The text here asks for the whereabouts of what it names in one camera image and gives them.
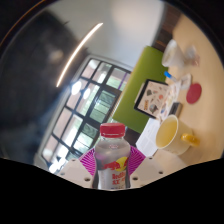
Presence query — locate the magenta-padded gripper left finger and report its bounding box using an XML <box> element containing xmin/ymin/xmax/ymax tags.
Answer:
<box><xmin>58</xmin><ymin>147</ymin><xmax>101</xmax><ymax>189</ymax></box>

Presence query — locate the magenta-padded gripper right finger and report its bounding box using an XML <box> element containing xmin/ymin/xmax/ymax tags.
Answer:
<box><xmin>127</xmin><ymin>145</ymin><xmax>166</xmax><ymax>188</ymax></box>

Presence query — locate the red-capped clear drink bottle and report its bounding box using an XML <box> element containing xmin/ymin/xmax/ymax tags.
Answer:
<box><xmin>93</xmin><ymin>122</ymin><xmax>132</xmax><ymax>190</ymax></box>

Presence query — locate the white printed paper sheet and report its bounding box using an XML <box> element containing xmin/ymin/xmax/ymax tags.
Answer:
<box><xmin>135</xmin><ymin>118</ymin><xmax>161</xmax><ymax>158</ymax></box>

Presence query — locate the yellow mug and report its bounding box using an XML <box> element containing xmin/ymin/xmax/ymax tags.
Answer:
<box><xmin>155</xmin><ymin>114</ymin><xmax>201</xmax><ymax>156</ymax></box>

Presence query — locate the large black-framed window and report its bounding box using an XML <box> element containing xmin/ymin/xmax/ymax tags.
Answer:
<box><xmin>34</xmin><ymin>56</ymin><xmax>132</xmax><ymax>173</ymax></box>

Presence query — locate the small dark flat case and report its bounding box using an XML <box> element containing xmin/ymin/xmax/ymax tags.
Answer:
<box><xmin>168</xmin><ymin>102</ymin><xmax>184</xmax><ymax>118</ymax></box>

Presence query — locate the green upholstered bench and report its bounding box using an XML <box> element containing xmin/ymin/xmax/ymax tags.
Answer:
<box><xmin>111</xmin><ymin>45</ymin><xmax>169</xmax><ymax>134</ymax></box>

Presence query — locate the colourful printed leaflet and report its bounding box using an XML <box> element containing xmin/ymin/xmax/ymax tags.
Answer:
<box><xmin>157</xmin><ymin>79</ymin><xmax>183</xmax><ymax>124</ymax></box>

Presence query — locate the group of pendant lamps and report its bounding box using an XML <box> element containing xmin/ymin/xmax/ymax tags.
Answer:
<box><xmin>70</xmin><ymin>79</ymin><xmax>92</xmax><ymax>101</ymax></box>

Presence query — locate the flat round red coaster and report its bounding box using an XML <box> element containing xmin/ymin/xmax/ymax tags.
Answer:
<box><xmin>185</xmin><ymin>82</ymin><xmax>203</xmax><ymax>105</ymax></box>

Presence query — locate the small blue-capped bottle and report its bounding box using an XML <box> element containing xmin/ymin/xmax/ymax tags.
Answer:
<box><xmin>163</xmin><ymin>70</ymin><xmax>179</xmax><ymax>83</ymax></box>

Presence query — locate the long linear ceiling light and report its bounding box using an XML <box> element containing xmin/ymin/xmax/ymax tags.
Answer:
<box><xmin>55</xmin><ymin>22</ymin><xmax>104</xmax><ymax>88</ymax></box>

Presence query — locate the white bowl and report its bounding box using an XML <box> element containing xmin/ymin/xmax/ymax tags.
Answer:
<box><xmin>161</xmin><ymin>39</ymin><xmax>186</xmax><ymax>69</ymax></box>

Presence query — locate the small white packet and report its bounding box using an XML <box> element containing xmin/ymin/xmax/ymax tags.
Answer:
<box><xmin>184</xmin><ymin>44</ymin><xmax>201</xmax><ymax>66</ymax></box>

